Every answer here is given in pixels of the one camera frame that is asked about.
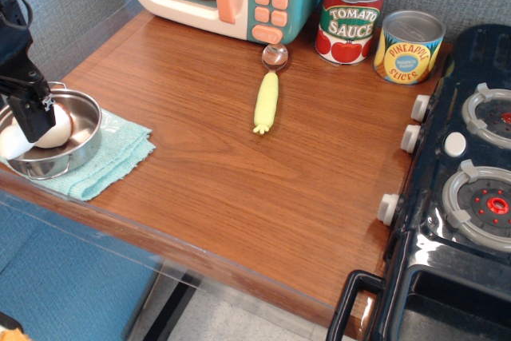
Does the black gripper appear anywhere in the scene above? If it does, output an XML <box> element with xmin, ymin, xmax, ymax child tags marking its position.
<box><xmin>1</xmin><ymin>57</ymin><xmax>56</xmax><ymax>143</ymax></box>

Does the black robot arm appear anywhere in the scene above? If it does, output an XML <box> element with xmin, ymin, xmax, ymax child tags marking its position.
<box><xmin>1</xmin><ymin>0</ymin><xmax>55</xmax><ymax>143</ymax></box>

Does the white mushroom toy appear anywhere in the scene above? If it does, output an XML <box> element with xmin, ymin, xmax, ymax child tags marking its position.
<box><xmin>1</xmin><ymin>103</ymin><xmax>73</xmax><ymax>160</ymax></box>

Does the stainless steel pot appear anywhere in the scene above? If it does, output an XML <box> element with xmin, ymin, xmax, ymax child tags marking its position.
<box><xmin>3</xmin><ymin>81</ymin><xmax>102</xmax><ymax>176</ymax></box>

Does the light blue cloth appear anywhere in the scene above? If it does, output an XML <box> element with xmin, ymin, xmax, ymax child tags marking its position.
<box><xmin>23</xmin><ymin>109</ymin><xmax>156</xmax><ymax>201</ymax></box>

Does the clear acrylic barrier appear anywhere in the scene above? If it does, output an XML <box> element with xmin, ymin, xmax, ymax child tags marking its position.
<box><xmin>0</xmin><ymin>169</ymin><xmax>384</xmax><ymax>341</ymax></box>

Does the black table leg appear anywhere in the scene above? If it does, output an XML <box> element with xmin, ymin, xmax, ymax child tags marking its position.
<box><xmin>143</xmin><ymin>273</ymin><xmax>201</xmax><ymax>341</ymax></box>

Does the tomato sauce can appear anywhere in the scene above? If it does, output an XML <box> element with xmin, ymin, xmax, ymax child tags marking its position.
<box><xmin>315</xmin><ymin>0</ymin><xmax>384</xmax><ymax>65</ymax></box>

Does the pineapple slices can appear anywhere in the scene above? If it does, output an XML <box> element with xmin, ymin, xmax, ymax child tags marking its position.
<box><xmin>374</xmin><ymin>10</ymin><xmax>446</xmax><ymax>85</ymax></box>

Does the dark blue toy stove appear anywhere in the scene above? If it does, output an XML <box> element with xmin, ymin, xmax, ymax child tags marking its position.
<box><xmin>327</xmin><ymin>24</ymin><xmax>510</xmax><ymax>340</ymax></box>

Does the yellow handled metal spoon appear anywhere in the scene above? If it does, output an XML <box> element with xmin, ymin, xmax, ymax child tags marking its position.
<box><xmin>253</xmin><ymin>43</ymin><xmax>289</xmax><ymax>135</ymax></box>

